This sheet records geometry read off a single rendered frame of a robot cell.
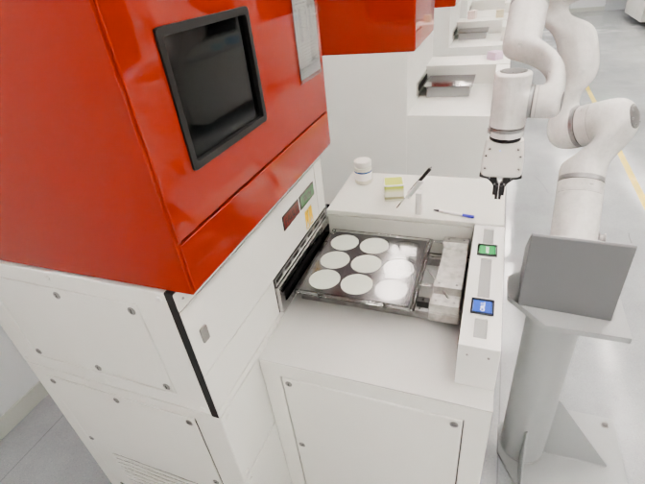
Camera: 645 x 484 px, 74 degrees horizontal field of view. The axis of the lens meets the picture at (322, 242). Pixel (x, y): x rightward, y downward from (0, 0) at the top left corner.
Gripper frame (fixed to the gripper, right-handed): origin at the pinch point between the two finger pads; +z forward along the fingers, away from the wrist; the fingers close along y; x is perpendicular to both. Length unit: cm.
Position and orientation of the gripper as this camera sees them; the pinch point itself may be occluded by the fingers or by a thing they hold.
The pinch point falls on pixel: (498, 190)
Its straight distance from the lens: 128.3
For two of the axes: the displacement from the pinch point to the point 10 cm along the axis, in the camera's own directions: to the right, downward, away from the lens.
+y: 9.3, 1.1, -3.4
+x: 3.4, -5.4, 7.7
